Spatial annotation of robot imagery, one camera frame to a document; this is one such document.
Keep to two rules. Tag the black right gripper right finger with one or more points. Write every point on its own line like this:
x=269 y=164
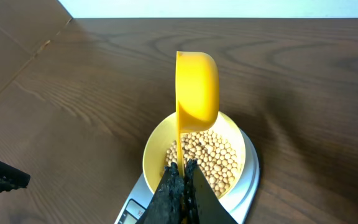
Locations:
x=201 y=204

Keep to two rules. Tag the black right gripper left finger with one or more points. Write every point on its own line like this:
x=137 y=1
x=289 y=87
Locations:
x=165 y=206

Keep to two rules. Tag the yellow measuring scoop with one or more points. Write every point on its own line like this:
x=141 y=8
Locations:
x=196 y=95

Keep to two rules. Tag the white kitchen scale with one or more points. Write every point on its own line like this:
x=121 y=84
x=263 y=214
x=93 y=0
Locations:
x=237 y=202

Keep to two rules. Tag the soybeans in bowl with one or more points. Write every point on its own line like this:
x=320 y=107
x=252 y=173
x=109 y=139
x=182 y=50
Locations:
x=215 y=157

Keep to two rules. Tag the yellow bowl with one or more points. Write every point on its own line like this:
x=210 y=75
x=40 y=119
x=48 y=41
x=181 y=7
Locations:
x=161 y=148

